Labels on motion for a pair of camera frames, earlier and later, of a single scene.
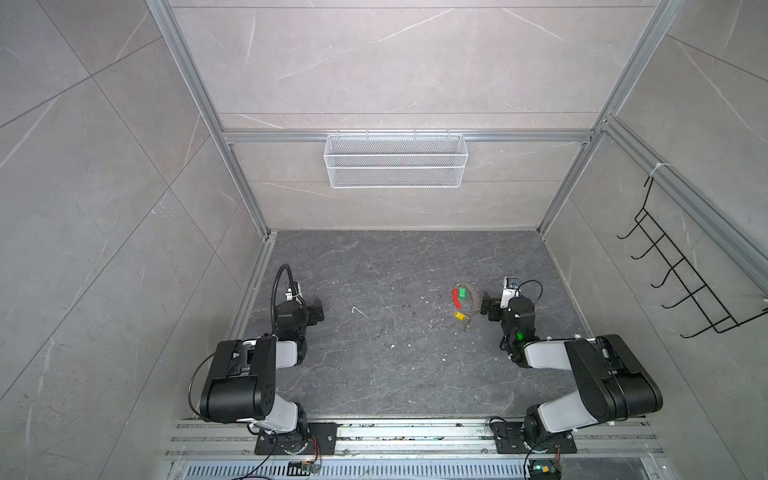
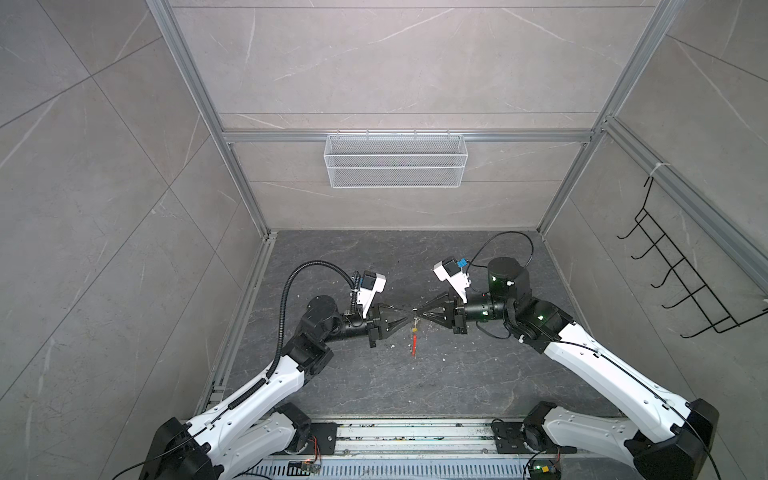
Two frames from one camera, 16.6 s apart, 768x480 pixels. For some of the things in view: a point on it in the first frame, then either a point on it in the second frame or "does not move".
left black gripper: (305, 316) to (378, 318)
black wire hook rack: (719, 315) does not move
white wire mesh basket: (395, 161) does not move
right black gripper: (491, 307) to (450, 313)
